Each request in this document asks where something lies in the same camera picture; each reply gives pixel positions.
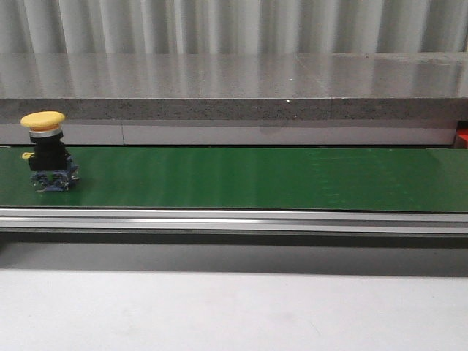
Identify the green conveyor belt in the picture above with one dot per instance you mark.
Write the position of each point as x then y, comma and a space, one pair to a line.
354, 179

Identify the grey stone countertop slab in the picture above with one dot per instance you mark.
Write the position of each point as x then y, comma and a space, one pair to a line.
297, 87

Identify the red plastic tray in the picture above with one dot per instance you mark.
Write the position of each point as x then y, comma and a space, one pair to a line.
461, 137

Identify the white corrugated curtain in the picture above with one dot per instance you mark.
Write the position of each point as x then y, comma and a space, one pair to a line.
240, 27

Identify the aluminium conveyor frame rail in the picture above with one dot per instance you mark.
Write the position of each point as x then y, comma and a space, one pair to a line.
269, 221

